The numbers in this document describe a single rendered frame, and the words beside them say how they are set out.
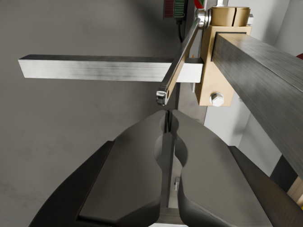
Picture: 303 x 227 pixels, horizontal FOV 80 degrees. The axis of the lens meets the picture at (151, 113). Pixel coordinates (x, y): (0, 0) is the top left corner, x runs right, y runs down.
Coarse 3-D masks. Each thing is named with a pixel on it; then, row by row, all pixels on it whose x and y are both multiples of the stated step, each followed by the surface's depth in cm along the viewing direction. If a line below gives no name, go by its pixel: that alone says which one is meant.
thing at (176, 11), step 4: (176, 0) 36; (180, 0) 36; (176, 4) 36; (180, 4) 36; (176, 8) 36; (180, 8) 36; (176, 12) 37; (180, 12) 37; (176, 16) 37; (180, 16) 37
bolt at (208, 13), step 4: (196, 0) 32; (196, 4) 32; (200, 4) 29; (200, 8) 28; (196, 12) 24; (208, 12) 24; (196, 16) 24; (208, 16) 24; (208, 20) 24; (204, 24) 24; (208, 24) 24
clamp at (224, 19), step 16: (224, 16) 22; (240, 16) 22; (208, 32) 24; (224, 32) 23; (240, 32) 23; (208, 48) 24; (208, 64) 25; (208, 80) 26; (224, 80) 26; (208, 96) 28; (224, 96) 28
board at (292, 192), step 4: (296, 180) 36; (300, 180) 35; (296, 184) 36; (300, 184) 35; (292, 188) 37; (296, 188) 36; (300, 188) 35; (288, 192) 38; (292, 192) 37; (296, 192) 36; (300, 192) 35; (292, 196) 37; (296, 196) 36; (300, 196) 35; (296, 200) 36; (300, 200) 35; (300, 204) 36
